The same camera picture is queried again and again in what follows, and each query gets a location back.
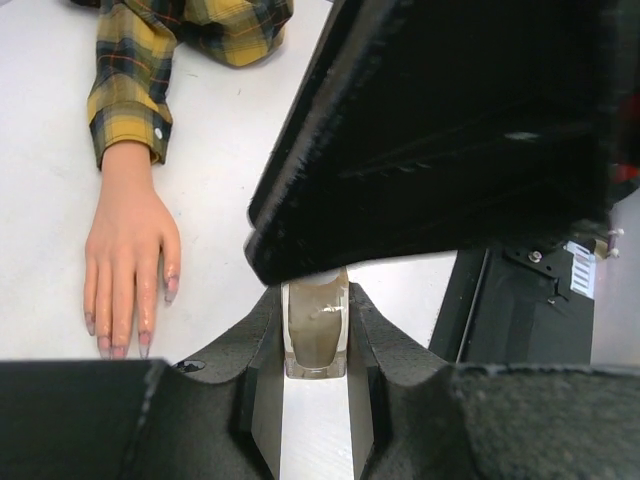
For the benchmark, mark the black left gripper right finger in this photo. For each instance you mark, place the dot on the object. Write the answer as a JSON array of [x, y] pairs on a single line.
[[416, 416]]

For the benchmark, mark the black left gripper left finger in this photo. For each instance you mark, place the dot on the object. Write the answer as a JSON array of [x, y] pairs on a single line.
[[215, 415]]

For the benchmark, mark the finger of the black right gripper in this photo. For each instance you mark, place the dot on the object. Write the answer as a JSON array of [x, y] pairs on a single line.
[[430, 126]]

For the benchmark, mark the nail polish bottle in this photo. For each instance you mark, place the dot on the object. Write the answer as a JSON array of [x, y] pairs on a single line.
[[315, 316]]

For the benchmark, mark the mannequin hand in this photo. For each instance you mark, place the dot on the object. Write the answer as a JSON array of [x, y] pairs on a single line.
[[133, 246]]

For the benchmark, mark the yellow plaid shirt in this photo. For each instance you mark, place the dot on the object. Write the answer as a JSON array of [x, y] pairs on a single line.
[[136, 40]]

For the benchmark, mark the right white cable duct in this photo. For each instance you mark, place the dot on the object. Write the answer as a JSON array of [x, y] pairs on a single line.
[[583, 270]]

